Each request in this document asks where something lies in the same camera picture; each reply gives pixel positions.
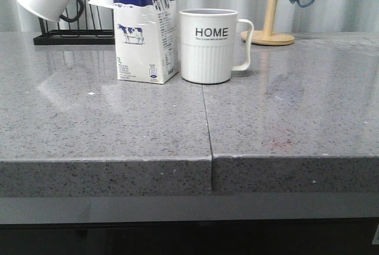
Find white HOME cup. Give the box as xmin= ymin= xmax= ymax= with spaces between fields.
xmin=179 ymin=8 xmax=254 ymax=84

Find blue white milk carton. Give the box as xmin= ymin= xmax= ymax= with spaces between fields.
xmin=113 ymin=0 xmax=178 ymax=84

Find wooden mug tree stand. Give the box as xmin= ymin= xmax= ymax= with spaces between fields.
xmin=252 ymin=0 xmax=294 ymax=46

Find black wire mug rack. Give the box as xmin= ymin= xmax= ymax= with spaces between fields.
xmin=33 ymin=0 xmax=114 ymax=46

